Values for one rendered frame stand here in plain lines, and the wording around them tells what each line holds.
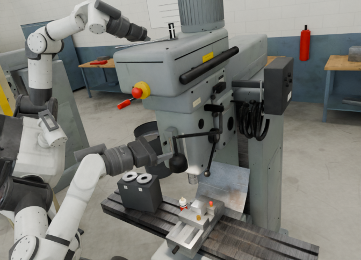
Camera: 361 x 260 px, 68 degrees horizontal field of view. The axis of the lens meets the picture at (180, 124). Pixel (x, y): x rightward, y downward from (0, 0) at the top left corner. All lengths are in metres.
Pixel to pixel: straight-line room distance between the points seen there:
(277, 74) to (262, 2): 4.20
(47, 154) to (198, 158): 0.60
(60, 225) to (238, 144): 1.07
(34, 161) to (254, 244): 1.05
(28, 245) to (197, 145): 0.67
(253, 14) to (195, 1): 4.21
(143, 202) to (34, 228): 0.85
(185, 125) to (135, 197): 0.71
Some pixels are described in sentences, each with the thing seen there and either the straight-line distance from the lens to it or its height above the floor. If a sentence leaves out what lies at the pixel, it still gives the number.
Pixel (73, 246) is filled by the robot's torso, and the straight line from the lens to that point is 1.56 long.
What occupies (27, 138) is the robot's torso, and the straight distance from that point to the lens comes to 1.16.
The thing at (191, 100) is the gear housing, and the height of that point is 1.68.
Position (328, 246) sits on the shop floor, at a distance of 2.76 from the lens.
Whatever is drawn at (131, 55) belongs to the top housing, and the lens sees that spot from 0.95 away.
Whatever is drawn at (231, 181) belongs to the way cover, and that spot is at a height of 0.99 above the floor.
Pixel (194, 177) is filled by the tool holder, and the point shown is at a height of 1.24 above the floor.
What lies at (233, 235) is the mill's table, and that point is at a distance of 1.49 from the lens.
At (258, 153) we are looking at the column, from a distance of 1.57.
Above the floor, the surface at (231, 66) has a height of 1.71.
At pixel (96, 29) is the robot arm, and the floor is 1.97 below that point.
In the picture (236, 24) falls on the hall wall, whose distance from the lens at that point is 5.52.
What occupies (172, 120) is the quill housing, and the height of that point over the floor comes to 1.58.
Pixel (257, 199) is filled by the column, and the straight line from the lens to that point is 1.77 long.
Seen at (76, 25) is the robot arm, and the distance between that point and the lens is 1.15.
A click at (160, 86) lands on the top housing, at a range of 0.91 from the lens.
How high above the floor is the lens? 2.02
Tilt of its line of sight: 25 degrees down
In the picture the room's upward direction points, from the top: 9 degrees counter-clockwise
